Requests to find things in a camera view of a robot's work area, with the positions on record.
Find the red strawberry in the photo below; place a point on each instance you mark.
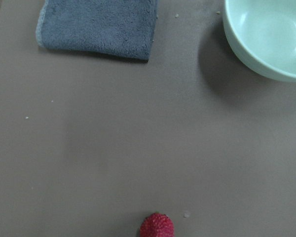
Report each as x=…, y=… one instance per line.
x=157, y=225

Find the mint green bowl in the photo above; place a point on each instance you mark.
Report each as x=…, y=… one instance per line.
x=262, y=34

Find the grey folded cloth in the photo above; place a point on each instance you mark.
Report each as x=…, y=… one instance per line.
x=123, y=28

